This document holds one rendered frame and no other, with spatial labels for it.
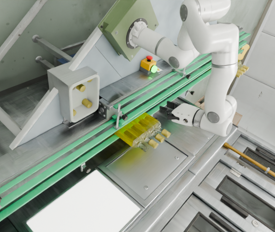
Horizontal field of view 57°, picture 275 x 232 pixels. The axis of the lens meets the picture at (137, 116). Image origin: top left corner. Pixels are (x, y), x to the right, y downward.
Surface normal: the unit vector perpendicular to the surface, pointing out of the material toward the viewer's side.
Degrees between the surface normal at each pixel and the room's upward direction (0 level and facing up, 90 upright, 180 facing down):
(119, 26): 1
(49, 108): 0
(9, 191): 90
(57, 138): 90
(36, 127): 0
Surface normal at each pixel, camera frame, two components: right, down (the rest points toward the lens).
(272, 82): -0.66, 0.44
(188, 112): -0.13, -0.81
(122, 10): -0.32, -0.30
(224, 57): -0.32, 0.44
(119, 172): 0.13, -0.74
